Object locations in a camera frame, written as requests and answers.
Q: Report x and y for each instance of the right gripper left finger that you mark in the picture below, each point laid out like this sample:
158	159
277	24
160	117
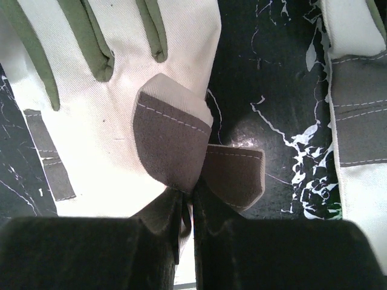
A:
139	252

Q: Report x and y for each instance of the white work glove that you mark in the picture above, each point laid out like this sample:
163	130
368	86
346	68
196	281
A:
113	93

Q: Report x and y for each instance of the white grey glove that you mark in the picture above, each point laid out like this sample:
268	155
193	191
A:
357	98
211	163

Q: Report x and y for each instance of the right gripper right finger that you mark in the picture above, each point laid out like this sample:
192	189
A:
232	252

